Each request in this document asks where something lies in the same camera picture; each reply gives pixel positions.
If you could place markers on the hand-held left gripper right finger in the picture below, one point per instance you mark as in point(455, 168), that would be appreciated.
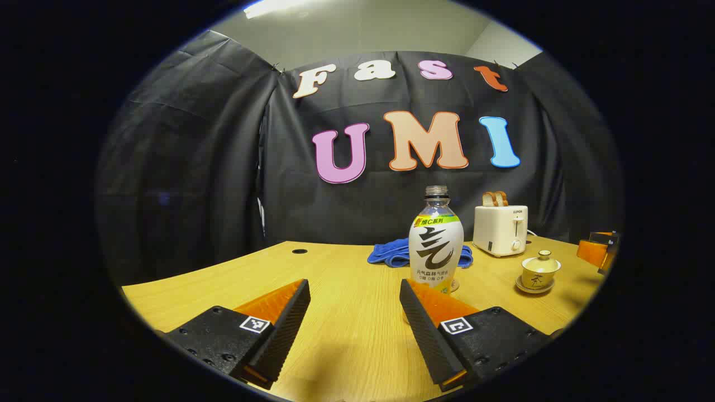
point(424, 335)

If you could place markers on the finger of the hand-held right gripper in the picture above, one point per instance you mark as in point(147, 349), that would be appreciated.
point(609, 259)
point(591, 252)

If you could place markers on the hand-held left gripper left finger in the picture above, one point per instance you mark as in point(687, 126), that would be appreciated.
point(285, 335)

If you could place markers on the round brown coaster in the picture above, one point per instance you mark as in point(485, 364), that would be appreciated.
point(455, 286)

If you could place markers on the white label water bottle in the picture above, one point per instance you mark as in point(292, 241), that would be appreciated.
point(435, 251)

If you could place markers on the cream ceramic saucer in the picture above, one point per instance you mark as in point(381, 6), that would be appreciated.
point(525, 288)

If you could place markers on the blue cloth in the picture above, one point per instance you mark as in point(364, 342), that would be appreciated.
point(391, 252)

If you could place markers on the cream toaster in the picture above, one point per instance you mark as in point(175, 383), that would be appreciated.
point(497, 231)

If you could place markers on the toast bread slice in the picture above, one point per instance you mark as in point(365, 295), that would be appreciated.
point(489, 200)
point(502, 197)

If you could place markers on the black backdrop cloth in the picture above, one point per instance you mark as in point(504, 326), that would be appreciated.
point(195, 167)

